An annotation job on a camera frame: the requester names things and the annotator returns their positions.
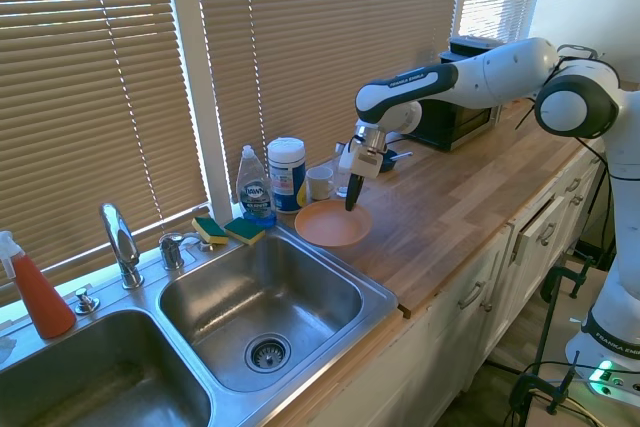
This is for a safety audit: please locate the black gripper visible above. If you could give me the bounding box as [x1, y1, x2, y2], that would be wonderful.
[344, 173, 368, 213]

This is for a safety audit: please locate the black toaster oven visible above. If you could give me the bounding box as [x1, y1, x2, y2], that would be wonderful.
[399, 95, 504, 153]

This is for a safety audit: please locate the stainless steel double sink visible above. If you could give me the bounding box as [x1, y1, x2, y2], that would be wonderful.
[0, 219, 401, 427]

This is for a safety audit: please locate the metal sink drain strainer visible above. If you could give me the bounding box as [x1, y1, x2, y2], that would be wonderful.
[243, 332, 292, 375]

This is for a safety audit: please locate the small blue pan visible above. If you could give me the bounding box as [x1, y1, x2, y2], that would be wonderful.
[381, 148, 415, 175]

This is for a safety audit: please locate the black bar clamp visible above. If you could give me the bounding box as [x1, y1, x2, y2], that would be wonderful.
[541, 255, 609, 304]
[508, 350, 582, 427]

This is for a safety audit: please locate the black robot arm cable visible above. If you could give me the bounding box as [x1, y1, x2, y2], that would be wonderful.
[514, 43, 607, 134]

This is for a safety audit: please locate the chrome sink knob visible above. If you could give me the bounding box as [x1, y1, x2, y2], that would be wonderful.
[74, 287, 101, 316]

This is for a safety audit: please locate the yellow green sponge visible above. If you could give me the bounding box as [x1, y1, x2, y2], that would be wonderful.
[223, 216, 267, 248]
[192, 216, 230, 247]

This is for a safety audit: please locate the clear Dawn dish soap bottle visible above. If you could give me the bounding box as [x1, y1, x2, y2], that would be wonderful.
[235, 144, 278, 229]

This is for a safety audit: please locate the orange round plate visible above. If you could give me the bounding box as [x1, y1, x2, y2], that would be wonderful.
[293, 199, 374, 249]

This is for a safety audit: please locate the medium beige window blind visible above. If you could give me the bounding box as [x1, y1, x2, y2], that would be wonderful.
[192, 0, 467, 204]

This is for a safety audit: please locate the white kitchen cabinet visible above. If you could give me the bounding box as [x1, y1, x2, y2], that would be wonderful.
[279, 139, 609, 427]

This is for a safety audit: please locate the white wipes canister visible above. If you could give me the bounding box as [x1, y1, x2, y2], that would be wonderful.
[266, 135, 308, 215]

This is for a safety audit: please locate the orange spray bottle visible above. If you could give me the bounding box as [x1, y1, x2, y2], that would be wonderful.
[0, 230, 78, 341]

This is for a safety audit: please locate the white ceramic mug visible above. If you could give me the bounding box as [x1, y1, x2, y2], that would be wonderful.
[305, 165, 337, 202]

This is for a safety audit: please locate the chrome kitchen faucet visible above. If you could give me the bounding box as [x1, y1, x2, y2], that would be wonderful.
[99, 202, 146, 291]

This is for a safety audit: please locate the clear drinking glass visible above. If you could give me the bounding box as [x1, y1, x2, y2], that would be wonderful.
[330, 159, 354, 199]

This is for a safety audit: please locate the wide beige window blind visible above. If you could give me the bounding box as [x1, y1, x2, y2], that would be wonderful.
[0, 0, 212, 306]

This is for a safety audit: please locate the black appliance on oven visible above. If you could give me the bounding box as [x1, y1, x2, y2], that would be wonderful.
[438, 35, 504, 66]

